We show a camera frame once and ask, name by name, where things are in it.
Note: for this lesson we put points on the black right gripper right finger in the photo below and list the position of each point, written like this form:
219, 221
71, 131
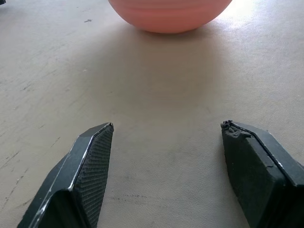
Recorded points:
261, 175

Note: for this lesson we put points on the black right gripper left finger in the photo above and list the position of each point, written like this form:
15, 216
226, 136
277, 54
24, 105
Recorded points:
80, 180

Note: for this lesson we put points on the pink plastic bowl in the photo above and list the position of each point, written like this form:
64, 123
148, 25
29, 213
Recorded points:
169, 14

